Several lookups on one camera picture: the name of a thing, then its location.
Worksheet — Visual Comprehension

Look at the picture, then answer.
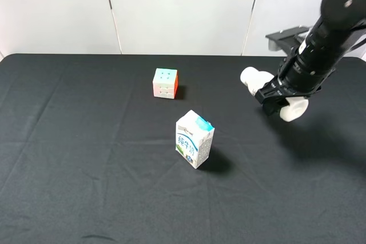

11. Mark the white blue milk carton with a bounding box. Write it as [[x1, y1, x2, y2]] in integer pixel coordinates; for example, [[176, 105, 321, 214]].
[[176, 110, 215, 169]]

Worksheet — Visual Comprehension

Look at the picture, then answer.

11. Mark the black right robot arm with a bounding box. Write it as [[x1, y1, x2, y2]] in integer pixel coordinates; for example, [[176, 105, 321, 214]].
[[254, 0, 365, 115]]

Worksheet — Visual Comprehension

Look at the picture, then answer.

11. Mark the black tablecloth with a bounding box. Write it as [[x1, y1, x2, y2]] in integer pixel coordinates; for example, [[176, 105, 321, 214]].
[[1, 54, 365, 243]]

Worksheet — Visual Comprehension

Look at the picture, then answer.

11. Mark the white milk bottle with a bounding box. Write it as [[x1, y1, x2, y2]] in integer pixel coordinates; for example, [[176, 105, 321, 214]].
[[240, 67, 309, 122]]

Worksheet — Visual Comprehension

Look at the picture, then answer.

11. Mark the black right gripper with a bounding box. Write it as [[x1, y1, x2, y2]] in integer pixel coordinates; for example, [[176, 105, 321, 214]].
[[254, 75, 322, 116]]

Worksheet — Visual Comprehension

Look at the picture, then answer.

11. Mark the pastel rubiks cube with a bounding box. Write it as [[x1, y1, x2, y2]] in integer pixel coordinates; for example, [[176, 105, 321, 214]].
[[153, 68, 178, 99]]

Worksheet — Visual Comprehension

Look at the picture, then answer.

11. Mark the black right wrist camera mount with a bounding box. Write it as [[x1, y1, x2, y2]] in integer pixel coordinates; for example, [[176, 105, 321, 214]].
[[265, 25, 311, 55]]

